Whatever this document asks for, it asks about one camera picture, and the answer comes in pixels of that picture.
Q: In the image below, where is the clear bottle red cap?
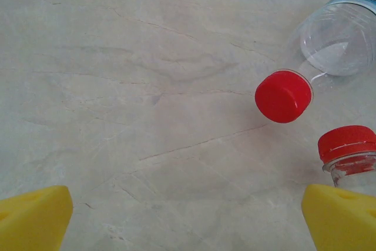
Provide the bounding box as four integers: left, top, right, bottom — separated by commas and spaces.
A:
317, 125, 376, 199

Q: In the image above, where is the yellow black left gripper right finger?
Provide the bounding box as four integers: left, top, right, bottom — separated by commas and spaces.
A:
301, 183, 376, 251

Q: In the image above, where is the red label bottle red cap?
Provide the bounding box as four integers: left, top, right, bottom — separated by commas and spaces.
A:
254, 0, 376, 124

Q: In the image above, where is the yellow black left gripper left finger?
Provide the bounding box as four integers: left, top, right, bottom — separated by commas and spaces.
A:
0, 185, 73, 251

